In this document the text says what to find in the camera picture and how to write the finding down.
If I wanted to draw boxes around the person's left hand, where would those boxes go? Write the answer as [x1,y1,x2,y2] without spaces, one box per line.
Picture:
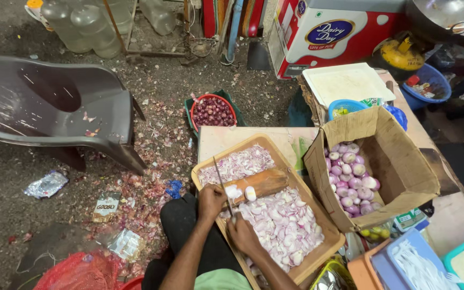
[198,184,229,222]

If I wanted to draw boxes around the person's right hand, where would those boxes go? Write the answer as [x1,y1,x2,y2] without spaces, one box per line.
[226,213,262,255]

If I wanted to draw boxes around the steel kitchen knife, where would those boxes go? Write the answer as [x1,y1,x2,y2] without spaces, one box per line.
[213,156,236,221]

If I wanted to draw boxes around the peeled white onion half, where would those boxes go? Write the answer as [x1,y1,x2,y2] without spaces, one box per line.
[226,185,243,202]

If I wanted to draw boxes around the wooden chopping block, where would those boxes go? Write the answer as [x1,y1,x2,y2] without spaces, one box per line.
[221,168,290,207]

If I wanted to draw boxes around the blue plastic scrap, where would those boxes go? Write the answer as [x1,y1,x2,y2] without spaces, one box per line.
[165,179,183,200]

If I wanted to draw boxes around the person's black trousers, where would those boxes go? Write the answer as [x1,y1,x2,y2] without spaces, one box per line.
[141,193,253,290]

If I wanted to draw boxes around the heap of sliced onions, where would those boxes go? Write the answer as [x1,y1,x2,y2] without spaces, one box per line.
[198,145,325,278]

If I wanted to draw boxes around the person's green shirt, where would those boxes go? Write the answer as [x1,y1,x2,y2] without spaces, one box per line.
[194,268,253,290]

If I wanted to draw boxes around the heap of onion peels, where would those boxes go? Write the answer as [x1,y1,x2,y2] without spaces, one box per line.
[71,97,200,278]

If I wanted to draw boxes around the pile of unpeeled red onions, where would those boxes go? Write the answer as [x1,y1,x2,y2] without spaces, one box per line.
[193,97,236,127]

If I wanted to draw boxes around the green plastic crate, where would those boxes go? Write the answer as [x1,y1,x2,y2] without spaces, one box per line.
[184,89,248,137]

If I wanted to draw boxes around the red round basket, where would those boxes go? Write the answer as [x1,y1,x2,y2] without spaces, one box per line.
[190,94,238,131]

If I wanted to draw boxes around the beige rectangular tray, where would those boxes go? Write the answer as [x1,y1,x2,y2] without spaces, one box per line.
[191,133,346,290]

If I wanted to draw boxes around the clear crumpled plastic wrapper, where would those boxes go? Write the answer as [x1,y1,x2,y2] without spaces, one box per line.
[106,228,146,260]

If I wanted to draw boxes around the yellow plastic basket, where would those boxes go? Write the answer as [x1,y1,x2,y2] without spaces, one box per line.
[309,258,357,290]

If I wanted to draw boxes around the brown printed empty packet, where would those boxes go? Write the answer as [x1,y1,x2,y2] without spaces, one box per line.
[92,191,122,223]

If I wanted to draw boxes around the red plastic bowl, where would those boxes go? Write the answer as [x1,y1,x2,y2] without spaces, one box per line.
[118,275,146,290]

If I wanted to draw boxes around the pile of peeled onions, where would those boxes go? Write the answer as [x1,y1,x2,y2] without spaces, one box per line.
[323,141,383,218]

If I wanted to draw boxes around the orange plastic container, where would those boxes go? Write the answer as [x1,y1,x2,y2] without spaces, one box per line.
[347,238,394,290]

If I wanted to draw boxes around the bag of yellow limes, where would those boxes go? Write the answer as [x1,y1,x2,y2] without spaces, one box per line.
[359,221,394,244]

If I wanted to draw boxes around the light blue plastic basket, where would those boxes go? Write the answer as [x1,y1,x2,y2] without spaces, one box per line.
[328,99,369,121]

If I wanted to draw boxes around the rusty metal stand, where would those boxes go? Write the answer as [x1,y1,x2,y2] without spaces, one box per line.
[103,0,220,59]

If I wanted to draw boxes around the red mesh sack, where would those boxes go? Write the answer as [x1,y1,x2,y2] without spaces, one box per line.
[32,249,125,290]

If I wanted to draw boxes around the white cutting board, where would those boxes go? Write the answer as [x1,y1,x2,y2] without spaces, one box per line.
[302,62,396,108]

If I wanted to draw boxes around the colourful rolled mats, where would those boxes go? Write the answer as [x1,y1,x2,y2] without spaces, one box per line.
[201,0,268,65]

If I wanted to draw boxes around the silver foil wrapper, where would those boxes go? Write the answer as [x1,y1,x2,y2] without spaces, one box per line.
[24,171,69,200]

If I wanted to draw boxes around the brown cardboard box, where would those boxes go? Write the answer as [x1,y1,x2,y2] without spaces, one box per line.
[303,106,441,233]

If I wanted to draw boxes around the green and white carton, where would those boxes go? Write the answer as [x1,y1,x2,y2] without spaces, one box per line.
[393,207,429,233]

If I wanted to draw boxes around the blue box of white forks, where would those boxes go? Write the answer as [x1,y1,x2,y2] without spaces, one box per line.
[370,228,462,290]

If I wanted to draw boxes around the clear plastic water jug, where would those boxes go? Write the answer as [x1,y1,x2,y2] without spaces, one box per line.
[97,0,133,35]
[70,4,122,60]
[139,0,177,36]
[40,0,92,54]

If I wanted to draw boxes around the grey plastic chair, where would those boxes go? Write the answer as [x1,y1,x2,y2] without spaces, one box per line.
[0,56,149,175]

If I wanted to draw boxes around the red and white freezer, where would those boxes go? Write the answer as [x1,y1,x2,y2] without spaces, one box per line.
[267,0,410,80]

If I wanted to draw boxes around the blue plastic bag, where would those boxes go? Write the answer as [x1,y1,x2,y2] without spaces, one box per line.
[383,105,408,132]

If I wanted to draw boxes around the yellow gas cylinder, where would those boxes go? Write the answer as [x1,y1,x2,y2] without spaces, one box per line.
[371,34,427,79]

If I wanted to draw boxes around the blue plastic tub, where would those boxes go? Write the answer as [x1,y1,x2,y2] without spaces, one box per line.
[400,63,452,111]

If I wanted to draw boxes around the white jug with orange cap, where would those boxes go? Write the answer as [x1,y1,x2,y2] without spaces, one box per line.
[24,0,54,32]

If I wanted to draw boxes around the large steel pan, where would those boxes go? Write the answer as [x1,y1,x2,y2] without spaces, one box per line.
[405,0,464,43]

